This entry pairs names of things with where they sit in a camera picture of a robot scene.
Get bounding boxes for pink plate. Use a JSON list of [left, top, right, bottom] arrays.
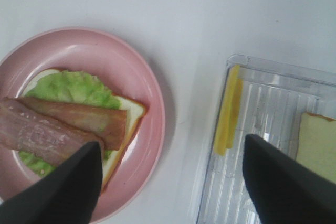
[[1, 27, 165, 223]]

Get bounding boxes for green lettuce leaf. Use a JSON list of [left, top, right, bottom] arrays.
[[18, 69, 121, 178]]

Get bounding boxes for clear right plastic tray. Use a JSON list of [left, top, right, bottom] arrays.
[[197, 55, 335, 223]]

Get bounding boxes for bacon strip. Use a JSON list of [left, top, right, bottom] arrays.
[[18, 97, 128, 151], [1, 98, 104, 167]]

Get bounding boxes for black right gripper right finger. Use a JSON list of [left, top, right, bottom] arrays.
[[243, 134, 335, 223]]

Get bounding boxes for bread slice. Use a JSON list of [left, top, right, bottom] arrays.
[[296, 112, 335, 183], [22, 68, 148, 194]]

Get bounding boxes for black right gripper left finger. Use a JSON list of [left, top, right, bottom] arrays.
[[1, 142, 102, 223]]

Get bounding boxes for yellow cheese slice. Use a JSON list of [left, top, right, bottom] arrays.
[[214, 65, 243, 156]]

